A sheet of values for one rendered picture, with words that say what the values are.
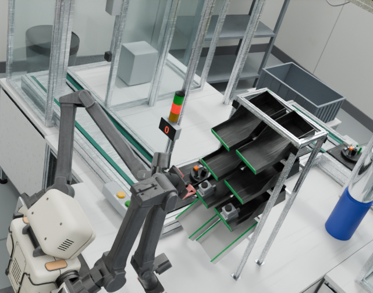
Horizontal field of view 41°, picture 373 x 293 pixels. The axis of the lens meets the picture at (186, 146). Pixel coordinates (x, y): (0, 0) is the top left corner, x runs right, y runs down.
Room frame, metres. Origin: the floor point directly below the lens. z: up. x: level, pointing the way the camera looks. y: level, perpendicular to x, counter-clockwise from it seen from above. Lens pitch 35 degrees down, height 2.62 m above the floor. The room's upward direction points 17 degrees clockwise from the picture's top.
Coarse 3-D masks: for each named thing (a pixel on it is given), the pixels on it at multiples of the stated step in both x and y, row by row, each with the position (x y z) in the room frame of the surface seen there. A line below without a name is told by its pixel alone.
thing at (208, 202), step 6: (210, 174) 1.76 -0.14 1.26; (204, 180) 1.74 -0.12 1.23; (210, 180) 1.76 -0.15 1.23; (222, 180) 1.76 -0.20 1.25; (192, 186) 1.71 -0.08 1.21; (216, 186) 1.73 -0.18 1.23; (222, 186) 1.73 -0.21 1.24; (216, 192) 1.70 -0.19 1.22; (222, 192) 1.70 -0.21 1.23; (228, 192) 1.67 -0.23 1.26; (210, 198) 1.67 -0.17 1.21; (216, 198) 1.67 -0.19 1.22; (222, 198) 1.66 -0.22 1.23; (204, 204) 1.63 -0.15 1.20; (210, 204) 1.62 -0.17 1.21
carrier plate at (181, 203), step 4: (184, 188) 1.96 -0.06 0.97; (188, 196) 1.91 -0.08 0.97; (192, 196) 1.92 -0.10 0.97; (180, 200) 1.86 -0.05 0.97; (184, 200) 1.87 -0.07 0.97; (188, 200) 1.88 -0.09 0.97; (192, 200) 1.89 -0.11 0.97; (176, 204) 1.83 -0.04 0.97; (180, 204) 1.84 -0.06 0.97; (184, 204) 1.84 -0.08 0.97; (188, 204) 1.86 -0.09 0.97; (176, 208) 1.80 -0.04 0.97; (180, 208) 1.82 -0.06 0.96; (168, 212) 1.76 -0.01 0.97
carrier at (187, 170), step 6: (198, 162) 2.21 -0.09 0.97; (180, 168) 2.11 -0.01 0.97; (186, 168) 2.13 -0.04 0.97; (192, 168) 2.14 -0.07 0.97; (204, 168) 2.08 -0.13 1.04; (186, 174) 2.07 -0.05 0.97; (192, 174) 2.06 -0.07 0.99; (198, 174) 2.08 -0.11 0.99; (204, 174) 2.08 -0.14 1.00; (186, 180) 2.03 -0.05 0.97; (192, 180) 2.04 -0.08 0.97; (198, 180) 2.03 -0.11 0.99; (186, 186) 1.99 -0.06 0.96
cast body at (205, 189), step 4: (200, 184) 1.68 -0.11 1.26; (204, 184) 1.67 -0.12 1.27; (208, 184) 1.68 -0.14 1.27; (200, 188) 1.67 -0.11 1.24; (204, 188) 1.66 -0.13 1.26; (208, 188) 1.66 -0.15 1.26; (212, 188) 1.69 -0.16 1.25; (200, 192) 1.66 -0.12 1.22; (204, 192) 1.65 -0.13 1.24; (208, 192) 1.67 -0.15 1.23; (212, 192) 1.68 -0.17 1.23; (204, 196) 1.65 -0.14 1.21; (208, 196) 1.67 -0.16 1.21
